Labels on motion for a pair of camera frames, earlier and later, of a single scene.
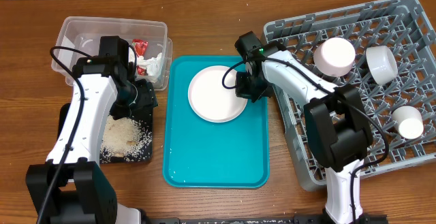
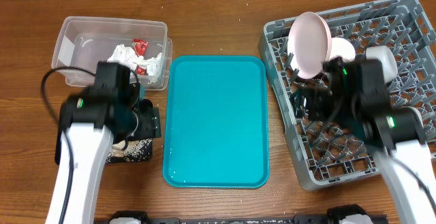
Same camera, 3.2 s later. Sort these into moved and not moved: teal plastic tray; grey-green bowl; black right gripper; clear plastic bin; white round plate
Moved: black right gripper; white round plate
Not moved: clear plastic bin; grey-green bowl; teal plastic tray
